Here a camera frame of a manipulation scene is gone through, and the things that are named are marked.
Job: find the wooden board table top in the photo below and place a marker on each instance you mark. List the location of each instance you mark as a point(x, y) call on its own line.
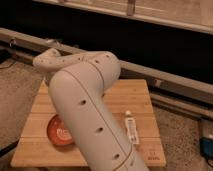
point(35, 150)

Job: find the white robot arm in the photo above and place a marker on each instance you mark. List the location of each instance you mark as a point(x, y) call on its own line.
point(76, 85)

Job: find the white tube with label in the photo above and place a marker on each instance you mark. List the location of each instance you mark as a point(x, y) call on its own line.
point(131, 128)

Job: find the blue object at right edge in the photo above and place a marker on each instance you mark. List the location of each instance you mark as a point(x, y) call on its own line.
point(206, 147)

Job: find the red ceramic bowl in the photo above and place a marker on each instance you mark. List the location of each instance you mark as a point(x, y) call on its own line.
point(57, 133)

